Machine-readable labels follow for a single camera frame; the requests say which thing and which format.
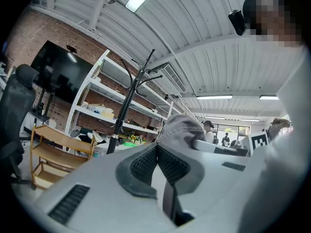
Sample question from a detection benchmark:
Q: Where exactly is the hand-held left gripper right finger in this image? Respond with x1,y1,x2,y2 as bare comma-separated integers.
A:
157,143,255,225

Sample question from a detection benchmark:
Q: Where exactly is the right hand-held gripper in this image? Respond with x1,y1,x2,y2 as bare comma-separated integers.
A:
193,131,270,157

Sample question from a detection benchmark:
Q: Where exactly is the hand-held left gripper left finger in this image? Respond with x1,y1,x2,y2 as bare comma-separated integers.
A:
36,143,178,230

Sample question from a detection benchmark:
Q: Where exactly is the grey baseball cap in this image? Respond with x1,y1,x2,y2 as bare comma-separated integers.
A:
157,115,207,150

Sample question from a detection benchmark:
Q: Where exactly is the black metal coat rack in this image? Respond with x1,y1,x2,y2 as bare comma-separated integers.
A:
106,49,164,155

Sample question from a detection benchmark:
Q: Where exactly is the wooden three-tier shelf cart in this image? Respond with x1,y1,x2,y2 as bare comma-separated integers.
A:
29,124,97,191

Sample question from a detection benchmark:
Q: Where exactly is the pale yellow foam block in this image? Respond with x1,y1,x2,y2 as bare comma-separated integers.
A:
101,107,115,119

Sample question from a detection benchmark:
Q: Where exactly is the white ceiling air vent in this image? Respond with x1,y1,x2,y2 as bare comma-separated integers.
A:
162,63,188,94

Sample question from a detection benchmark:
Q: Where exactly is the person's shirt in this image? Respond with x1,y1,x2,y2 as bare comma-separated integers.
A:
239,46,308,233

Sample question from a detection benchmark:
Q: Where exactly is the white metal shelving unit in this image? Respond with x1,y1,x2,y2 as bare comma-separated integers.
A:
64,49,185,152

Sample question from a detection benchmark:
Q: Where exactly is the black television on stand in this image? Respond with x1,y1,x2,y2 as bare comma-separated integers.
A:
30,40,94,123

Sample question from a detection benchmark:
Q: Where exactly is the black mesh office chair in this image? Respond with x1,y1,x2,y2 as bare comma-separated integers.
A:
0,64,40,185

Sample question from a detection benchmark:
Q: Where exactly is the person's head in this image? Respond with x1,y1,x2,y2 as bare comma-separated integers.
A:
242,0,304,48

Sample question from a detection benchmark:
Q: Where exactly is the black head-mounted camera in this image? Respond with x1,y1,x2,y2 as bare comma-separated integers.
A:
228,9,246,36

